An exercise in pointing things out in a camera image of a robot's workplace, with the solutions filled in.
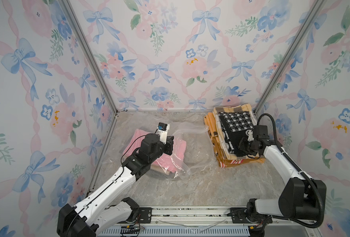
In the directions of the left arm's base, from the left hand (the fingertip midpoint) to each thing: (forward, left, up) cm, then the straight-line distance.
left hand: (174, 136), depth 73 cm
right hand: (+4, -40, -15) cm, 43 cm away
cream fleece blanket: (-10, +8, -17) cm, 21 cm away
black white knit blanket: (+18, -39, -13) cm, 45 cm away
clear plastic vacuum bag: (+6, -12, -26) cm, 29 cm away
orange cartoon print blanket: (-2, -29, -22) cm, 36 cm away
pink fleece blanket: (-11, +1, -7) cm, 13 cm away
